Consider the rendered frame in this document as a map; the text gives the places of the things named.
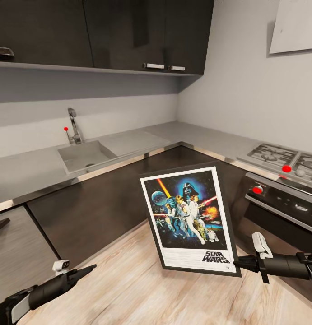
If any poster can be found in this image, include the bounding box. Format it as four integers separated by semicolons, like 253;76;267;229
135;160;242;278

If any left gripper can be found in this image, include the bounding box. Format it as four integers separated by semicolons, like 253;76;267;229
43;264;97;302

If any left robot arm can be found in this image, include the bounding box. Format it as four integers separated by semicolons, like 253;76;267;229
0;260;97;325

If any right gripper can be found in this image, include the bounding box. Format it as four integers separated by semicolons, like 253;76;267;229
233;250;292;284

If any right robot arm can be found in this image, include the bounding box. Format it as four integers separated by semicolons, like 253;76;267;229
233;232;312;284

